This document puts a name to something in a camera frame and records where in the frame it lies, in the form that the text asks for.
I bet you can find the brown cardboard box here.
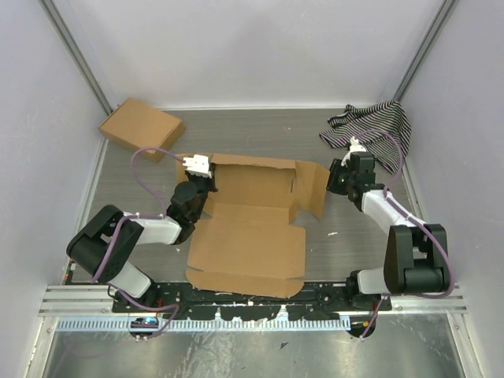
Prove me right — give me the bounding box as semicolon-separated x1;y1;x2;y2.
186;153;329;298
98;98;185;162

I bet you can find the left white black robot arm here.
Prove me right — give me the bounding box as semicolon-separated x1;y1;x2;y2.
66;172;217;313

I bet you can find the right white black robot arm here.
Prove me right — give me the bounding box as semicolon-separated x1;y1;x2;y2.
327;152;454;311

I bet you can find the folded brown cardboard box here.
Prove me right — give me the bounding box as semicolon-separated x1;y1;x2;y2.
98;98;185;162

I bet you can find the striped black white cloth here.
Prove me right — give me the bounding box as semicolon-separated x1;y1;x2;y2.
319;101;412;174

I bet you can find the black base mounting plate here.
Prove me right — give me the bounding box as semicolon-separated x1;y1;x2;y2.
111;280;394;321

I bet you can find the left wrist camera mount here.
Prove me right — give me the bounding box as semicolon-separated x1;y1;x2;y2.
183;154;213;179

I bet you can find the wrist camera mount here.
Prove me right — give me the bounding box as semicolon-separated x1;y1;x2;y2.
183;154;213;179
341;136;367;166

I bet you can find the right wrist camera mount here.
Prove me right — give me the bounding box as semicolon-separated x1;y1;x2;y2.
341;136;367;166

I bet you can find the slotted grey cable duct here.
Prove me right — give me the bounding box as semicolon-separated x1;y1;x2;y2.
55;316;351;332

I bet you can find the aluminium rail front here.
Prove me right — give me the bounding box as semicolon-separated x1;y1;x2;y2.
39;282;467;317

